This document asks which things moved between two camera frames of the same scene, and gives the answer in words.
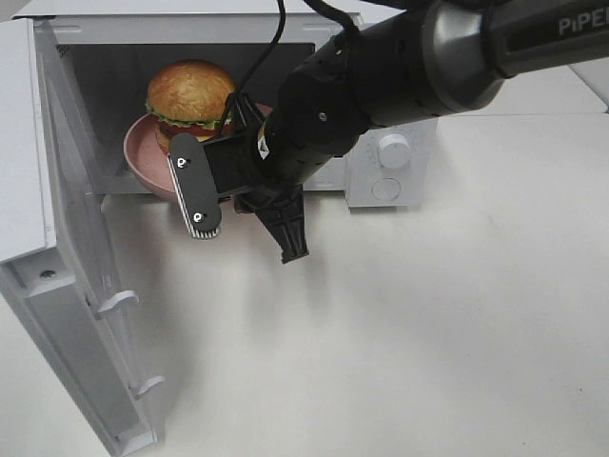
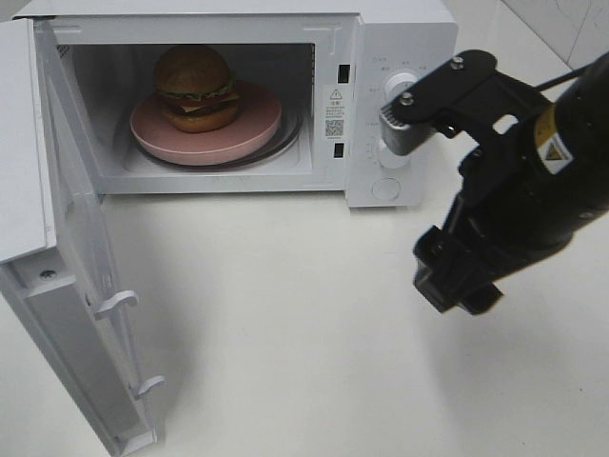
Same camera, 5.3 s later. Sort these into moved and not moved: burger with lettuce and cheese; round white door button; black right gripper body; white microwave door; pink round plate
Moved: black right gripper body; burger with lettuce and cheese; pink round plate
Not moved: round white door button; white microwave door
